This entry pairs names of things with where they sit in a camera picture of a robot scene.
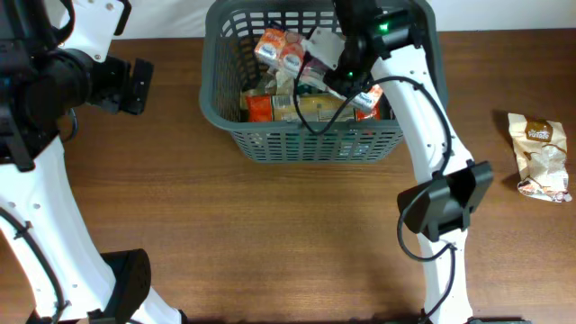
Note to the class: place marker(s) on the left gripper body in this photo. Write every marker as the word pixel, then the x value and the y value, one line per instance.
pixel 108 86

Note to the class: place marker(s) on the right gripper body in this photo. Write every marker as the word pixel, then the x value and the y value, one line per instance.
pixel 347 77

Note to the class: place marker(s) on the red spaghetti packet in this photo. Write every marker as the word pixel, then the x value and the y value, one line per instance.
pixel 313 107

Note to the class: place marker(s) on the multicolour tissue multipack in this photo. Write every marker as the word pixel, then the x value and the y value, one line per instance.
pixel 282 49

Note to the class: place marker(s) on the beige brown snack bag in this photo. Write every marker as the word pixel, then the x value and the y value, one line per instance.
pixel 272 82
pixel 541 153

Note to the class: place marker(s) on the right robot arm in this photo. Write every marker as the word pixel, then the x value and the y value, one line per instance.
pixel 395 45

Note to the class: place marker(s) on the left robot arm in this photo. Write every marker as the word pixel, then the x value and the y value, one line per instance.
pixel 50 67

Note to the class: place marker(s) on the grey plastic basket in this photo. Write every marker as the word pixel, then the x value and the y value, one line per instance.
pixel 230 67

